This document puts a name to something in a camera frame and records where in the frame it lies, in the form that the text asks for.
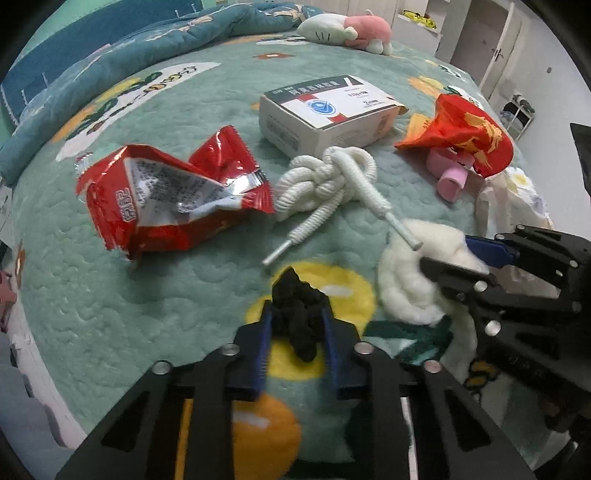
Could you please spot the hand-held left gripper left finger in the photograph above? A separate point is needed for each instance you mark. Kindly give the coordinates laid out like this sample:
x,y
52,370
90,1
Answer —
x,y
262,344

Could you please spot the dark blue headboard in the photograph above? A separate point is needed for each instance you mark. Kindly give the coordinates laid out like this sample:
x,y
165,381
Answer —
x,y
69,41

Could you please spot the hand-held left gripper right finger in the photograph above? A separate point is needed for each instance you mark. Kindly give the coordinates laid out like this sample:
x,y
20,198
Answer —
x,y
333,350

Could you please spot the shoe rack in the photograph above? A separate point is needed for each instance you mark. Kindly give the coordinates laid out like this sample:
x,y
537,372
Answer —
x,y
519,115

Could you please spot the black cloth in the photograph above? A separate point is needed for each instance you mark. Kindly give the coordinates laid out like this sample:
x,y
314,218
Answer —
x,y
298,314

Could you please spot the white cotton wad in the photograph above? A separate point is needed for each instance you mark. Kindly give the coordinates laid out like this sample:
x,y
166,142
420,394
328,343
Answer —
x,y
406,281

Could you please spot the green printed blanket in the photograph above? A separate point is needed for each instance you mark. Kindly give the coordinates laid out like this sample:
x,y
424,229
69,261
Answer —
x,y
184,300

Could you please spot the pale printed bed sheet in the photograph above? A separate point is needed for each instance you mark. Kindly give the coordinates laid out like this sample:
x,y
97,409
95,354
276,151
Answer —
x,y
27,392

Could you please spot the white pink plush toy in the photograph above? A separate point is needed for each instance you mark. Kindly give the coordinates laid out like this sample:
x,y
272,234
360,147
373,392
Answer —
x,y
337,30

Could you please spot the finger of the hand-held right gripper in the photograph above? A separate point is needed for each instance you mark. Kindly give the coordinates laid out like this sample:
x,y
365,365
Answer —
x,y
452,274
485,251

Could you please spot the red foil snack wrapper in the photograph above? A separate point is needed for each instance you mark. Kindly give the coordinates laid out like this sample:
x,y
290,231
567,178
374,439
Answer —
x,y
161,198

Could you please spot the white printed plastic bag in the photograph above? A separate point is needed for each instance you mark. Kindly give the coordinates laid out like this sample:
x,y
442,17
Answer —
x,y
512,198

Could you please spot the white medicine box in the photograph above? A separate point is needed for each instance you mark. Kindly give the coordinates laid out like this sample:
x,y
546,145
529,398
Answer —
x,y
318,110

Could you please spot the pink tape roll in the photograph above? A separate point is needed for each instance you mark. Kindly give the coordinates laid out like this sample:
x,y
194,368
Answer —
x,y
452,182

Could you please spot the blue floral quilt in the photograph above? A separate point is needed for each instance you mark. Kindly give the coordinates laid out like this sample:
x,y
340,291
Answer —
x,y
138,50

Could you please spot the red orange snack bag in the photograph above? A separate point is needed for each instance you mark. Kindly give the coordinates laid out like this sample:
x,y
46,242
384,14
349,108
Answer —
x,y
466,129

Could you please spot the grey room door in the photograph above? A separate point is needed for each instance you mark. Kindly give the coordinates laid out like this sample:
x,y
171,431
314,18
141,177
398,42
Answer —
x,y
485,46

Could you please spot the yellow black item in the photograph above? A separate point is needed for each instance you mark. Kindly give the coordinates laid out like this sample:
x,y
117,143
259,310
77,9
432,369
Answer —
x,y
418,19

